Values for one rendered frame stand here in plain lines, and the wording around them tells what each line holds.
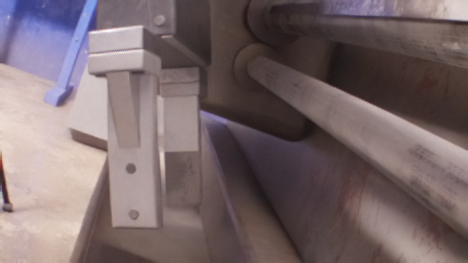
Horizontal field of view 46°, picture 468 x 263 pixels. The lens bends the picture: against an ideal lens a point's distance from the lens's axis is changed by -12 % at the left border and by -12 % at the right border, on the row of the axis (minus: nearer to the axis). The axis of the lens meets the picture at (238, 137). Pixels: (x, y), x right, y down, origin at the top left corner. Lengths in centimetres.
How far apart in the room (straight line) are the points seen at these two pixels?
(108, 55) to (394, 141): 15
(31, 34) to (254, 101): 342
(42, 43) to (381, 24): 371
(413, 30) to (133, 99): 15
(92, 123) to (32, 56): 150
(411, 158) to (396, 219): 18
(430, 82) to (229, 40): 24
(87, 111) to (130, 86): 221
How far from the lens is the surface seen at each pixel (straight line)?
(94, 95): 250
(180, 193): 45
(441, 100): 37
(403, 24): 23
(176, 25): 33
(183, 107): 45
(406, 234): 35
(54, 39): 390
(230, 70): 57
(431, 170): 18
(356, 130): 24
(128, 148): 32
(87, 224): 42
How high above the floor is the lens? 62
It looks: 8 degrees down
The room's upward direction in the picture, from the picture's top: 21 degrees clockwise
